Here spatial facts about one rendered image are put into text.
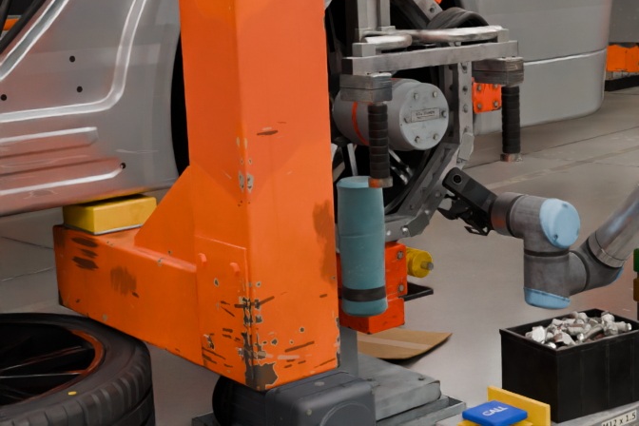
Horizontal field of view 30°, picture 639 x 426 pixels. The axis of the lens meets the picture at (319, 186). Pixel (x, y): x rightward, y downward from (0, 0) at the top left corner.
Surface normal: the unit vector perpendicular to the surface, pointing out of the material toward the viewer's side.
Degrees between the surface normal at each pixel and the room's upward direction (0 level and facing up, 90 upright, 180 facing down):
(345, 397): 67
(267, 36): 90
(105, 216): 90
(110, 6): 90
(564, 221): 85
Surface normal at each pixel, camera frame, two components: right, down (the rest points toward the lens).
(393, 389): -0.05, -0.98
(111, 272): -0.79, 0.14
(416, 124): 0.62, 0.11
